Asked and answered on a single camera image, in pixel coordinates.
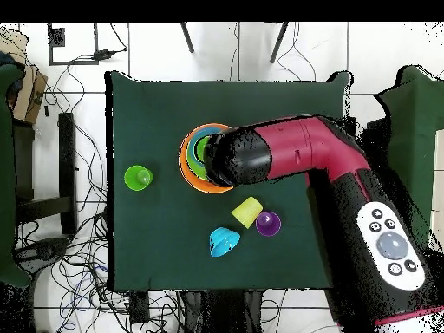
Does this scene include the green plastic bowl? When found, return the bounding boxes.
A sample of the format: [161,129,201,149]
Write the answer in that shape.
[185,127,212,182]

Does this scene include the yellow plastic cup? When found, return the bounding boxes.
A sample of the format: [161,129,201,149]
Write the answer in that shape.
[231,196,264,231]

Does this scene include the large orange plastic bowl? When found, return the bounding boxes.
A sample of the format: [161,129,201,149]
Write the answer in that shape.
[178,122,235,194]

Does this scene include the green plastic cup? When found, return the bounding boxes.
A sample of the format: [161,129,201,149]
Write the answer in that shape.
[196,135,212,162]
[123,164,153,192]

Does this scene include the translucent blue plastic bowl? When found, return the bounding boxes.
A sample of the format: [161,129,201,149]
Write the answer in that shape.
[187,126,223,166]

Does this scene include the ribbed cyan plastic bowl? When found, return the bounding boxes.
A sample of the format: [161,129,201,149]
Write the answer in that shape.
[208,226,241,258]

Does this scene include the purple plastic cup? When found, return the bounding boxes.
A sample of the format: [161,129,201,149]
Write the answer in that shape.
[255,211,283,238]

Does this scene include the dark green table cloth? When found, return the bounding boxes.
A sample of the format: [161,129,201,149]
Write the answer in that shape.
[105,70,353,291]

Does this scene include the black power strip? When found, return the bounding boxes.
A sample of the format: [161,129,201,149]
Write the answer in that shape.
[129,291,150,323]

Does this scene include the black tripod leg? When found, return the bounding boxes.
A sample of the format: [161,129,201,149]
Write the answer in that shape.
[269,22,291,64]
[180,22,195,54]

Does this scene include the black power adapter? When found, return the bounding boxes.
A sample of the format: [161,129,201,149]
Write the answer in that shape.
[93,49,127,61]

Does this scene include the black stand base with knob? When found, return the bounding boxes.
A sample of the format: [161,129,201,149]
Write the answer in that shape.
[15,237,70,268]

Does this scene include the green-clothed side table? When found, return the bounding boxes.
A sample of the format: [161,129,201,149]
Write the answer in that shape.
[0,63,34,288]
[374,65,444,244]

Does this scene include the brown cardboard box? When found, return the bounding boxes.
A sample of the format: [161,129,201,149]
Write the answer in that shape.
[0,27,49,125]

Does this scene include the white boxes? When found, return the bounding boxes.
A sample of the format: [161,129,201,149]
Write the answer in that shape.
[428,128,444,251]

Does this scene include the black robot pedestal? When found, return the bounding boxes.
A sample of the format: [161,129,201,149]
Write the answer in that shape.
[180,290,264,333]

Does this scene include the black bench frame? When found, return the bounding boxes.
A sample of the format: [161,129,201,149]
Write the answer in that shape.
[13,112,78,237]

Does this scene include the black square floor frame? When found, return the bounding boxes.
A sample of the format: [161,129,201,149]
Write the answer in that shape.
[47,23,100,66]

